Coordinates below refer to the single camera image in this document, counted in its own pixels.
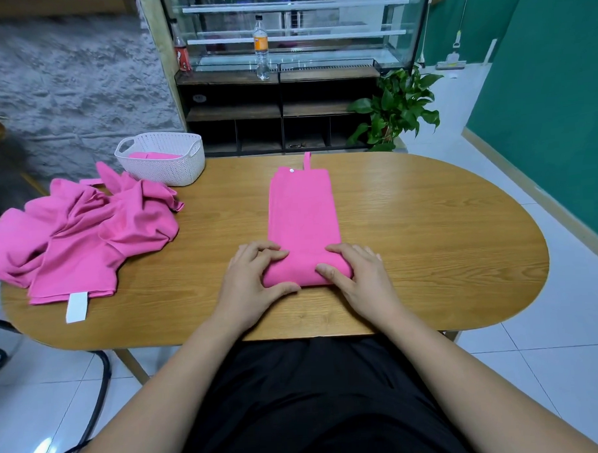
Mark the pile of pink cloths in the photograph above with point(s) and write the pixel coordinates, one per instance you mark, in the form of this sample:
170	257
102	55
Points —
87	233

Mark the wooden table leg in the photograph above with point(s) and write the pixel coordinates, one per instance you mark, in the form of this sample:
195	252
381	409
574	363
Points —
132	365
450	335

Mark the person's right forearm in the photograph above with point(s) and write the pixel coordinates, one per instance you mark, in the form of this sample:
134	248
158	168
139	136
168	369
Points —
484	389

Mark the green potted plant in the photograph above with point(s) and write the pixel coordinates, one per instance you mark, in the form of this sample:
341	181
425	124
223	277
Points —
395	108

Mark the person's left hand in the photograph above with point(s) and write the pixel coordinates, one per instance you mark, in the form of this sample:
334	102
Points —
244	287

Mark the red label cola bottle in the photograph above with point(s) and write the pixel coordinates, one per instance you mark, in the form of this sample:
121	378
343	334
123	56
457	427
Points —
183	59

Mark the white woven plastic basket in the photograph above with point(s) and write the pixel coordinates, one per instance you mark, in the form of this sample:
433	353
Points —
178	175

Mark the person's left forearm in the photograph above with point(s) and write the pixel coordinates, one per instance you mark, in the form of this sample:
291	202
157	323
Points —
154	408

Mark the pink towel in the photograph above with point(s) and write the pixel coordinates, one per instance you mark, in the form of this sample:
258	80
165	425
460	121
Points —
154	155
300	214

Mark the glass display case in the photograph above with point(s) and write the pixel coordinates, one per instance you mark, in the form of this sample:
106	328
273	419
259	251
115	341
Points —
310	26

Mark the white mop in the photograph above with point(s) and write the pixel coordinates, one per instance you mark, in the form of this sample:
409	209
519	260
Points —
451	63

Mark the clear bottle with orange label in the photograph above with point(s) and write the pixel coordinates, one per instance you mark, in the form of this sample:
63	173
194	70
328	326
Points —
261	48

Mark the person's right hand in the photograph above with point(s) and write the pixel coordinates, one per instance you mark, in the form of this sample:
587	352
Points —
366	285

